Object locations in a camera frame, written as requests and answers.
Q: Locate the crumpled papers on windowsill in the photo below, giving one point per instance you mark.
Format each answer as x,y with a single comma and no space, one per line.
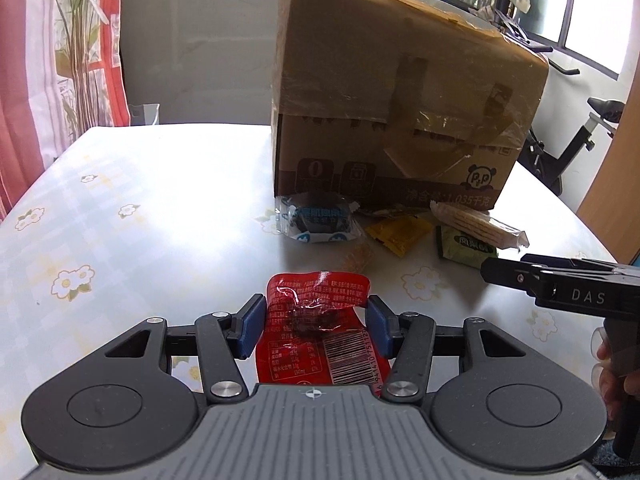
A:
484,12

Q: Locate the small yellow sachet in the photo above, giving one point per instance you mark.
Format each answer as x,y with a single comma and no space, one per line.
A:
397,232

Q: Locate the black exercise bike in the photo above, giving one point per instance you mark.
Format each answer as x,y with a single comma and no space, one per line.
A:
570,140

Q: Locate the green snack packet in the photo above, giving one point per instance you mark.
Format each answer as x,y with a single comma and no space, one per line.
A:
462,250

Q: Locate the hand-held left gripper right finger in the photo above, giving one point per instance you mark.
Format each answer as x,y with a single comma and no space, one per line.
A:
378,325

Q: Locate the long clear wafer packet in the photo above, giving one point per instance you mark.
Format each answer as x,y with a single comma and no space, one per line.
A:
475,225

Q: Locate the dark framed window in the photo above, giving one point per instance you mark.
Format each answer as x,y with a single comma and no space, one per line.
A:
550,5

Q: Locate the person's right hand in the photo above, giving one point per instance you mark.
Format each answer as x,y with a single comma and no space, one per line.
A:
607,380

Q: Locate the pink printed curtain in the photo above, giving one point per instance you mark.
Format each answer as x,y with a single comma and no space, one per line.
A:
45,75

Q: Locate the cardboard box with plastic liner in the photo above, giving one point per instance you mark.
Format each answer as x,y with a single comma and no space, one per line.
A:
400,85

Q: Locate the red snack packet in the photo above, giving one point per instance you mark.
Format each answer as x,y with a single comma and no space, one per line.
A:
310,320

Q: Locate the floral tablecloth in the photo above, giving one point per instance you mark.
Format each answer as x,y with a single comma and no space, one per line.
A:
140,220

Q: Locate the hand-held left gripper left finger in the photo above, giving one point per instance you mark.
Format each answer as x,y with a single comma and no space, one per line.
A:
252,325

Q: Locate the clear packet with dark cake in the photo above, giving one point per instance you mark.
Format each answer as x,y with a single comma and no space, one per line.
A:
317,217

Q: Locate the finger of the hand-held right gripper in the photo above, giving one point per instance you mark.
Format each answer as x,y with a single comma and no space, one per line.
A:
570,262
507,274

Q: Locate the white bin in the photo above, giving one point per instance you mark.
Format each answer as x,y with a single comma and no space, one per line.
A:
144,114

